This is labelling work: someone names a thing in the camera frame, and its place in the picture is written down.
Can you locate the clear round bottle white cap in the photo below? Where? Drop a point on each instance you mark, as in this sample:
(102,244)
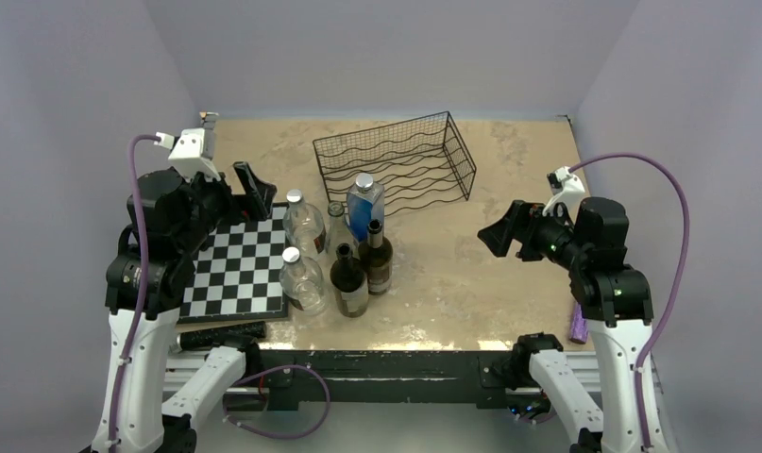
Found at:
(302,282)

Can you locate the black table front rail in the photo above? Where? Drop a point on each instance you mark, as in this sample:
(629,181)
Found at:
(372,376)

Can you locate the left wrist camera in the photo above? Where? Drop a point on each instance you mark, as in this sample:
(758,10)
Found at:
(191,153)

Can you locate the clear bottle silver cap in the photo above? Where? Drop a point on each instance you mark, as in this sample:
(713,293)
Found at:
(304,226)

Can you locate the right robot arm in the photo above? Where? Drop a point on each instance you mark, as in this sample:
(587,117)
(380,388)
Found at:
(616,303)

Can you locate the blue square glass bottle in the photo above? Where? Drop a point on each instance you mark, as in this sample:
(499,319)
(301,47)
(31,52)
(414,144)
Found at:
(365,202)

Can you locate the black white checkerboard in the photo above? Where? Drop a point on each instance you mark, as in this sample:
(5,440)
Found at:
(237,275)

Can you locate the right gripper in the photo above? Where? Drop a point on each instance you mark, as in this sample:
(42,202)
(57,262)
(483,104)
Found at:
(521,222)

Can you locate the clear wine bottle dark label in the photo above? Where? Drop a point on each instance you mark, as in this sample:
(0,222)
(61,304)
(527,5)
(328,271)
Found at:
(339,231)

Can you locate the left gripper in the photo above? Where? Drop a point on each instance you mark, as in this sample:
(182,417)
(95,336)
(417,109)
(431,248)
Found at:
(260,192)

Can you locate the dark wine bottle white label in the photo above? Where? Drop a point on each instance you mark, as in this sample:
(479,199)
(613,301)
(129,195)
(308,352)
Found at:
(350,283)

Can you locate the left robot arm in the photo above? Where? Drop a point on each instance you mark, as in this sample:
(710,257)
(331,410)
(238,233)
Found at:
(172,217)

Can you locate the black wire wine rack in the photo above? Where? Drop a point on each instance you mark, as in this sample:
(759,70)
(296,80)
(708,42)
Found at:
(421,162)

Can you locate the green wine bottle silver neck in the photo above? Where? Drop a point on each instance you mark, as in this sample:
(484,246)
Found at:
(376,254)

